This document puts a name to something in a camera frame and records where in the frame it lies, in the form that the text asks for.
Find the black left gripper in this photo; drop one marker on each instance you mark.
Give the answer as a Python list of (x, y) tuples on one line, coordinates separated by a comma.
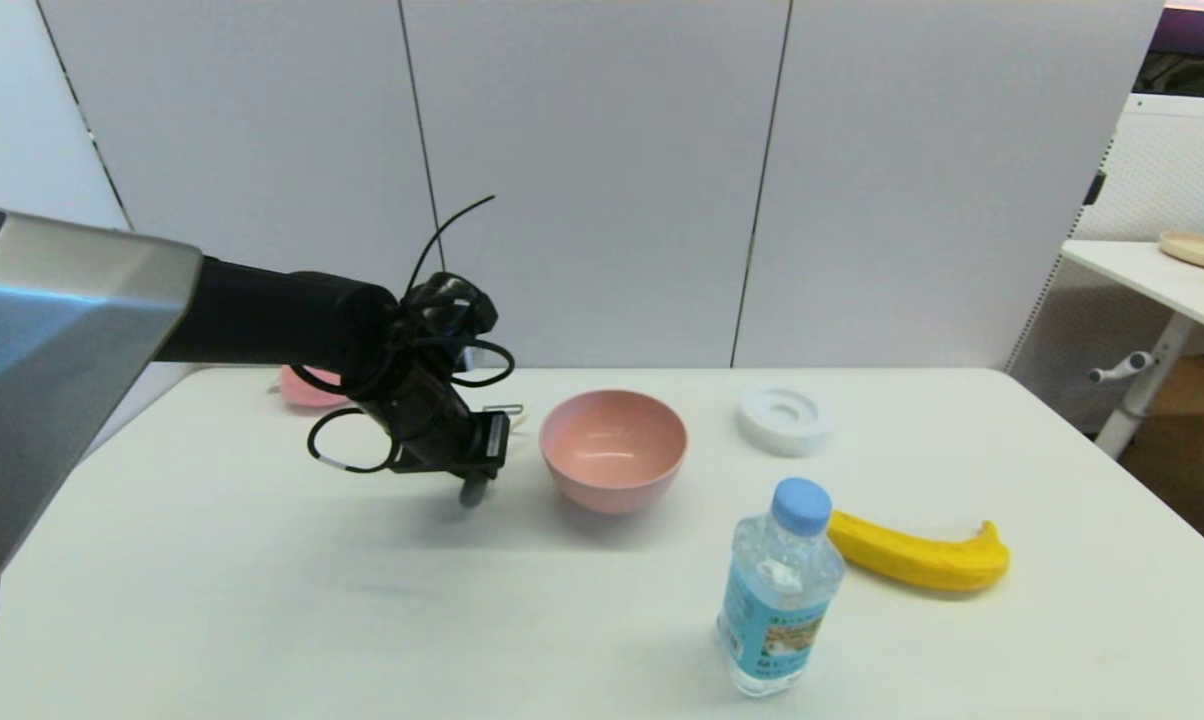
[(452, 445)]

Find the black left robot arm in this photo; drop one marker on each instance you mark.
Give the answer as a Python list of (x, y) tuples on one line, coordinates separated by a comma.
[(262, 310)]

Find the pink bowl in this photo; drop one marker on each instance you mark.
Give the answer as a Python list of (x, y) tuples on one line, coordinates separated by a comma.
[(612, 455)]

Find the pink peach plush toy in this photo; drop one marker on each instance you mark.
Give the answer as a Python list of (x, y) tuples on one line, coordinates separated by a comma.
[(307, 390)]

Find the clear water bottle blue label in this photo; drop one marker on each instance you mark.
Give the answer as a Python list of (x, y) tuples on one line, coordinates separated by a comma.
[(777, 600)]

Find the yellow banana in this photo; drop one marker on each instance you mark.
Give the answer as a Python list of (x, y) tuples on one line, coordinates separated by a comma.
[(912, 560)]

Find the white side table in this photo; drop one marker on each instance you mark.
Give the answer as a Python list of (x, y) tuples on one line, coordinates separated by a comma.
[(1162, 290)]

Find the beige plate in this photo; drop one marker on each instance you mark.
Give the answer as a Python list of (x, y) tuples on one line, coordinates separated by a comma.
[(1192, 250)]

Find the white pegboard panel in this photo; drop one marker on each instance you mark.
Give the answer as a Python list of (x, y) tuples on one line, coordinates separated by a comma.
[(1162, 170)]

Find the dark green plant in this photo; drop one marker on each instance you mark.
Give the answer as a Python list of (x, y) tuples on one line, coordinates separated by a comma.
[(1197, 75)]

